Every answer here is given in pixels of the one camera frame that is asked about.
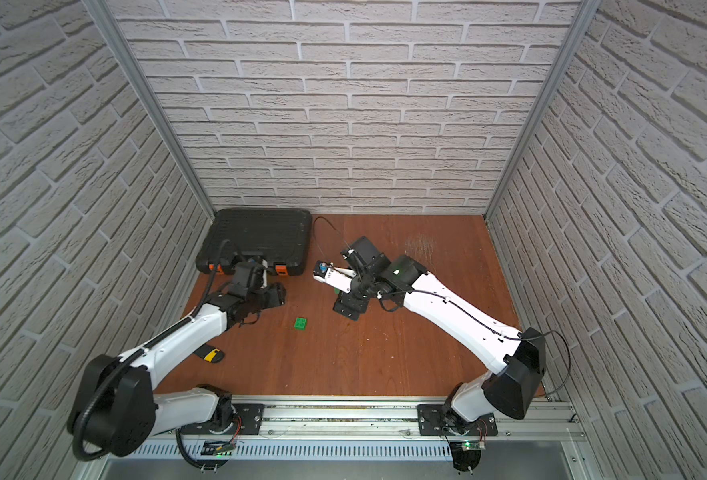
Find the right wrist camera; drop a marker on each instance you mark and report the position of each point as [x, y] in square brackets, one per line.
[338, 278]

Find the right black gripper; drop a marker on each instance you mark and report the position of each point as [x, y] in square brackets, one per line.
[346, 305]

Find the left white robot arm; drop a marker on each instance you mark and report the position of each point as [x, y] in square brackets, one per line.
[116, 408]

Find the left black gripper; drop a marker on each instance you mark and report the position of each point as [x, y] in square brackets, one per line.
[271, 294]

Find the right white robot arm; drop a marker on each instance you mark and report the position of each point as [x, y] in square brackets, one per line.
[515, 359]

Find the black plastic tool case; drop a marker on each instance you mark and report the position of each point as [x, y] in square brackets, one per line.
[278, 236]

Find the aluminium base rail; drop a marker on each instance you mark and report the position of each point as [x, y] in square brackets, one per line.
[287, 427]

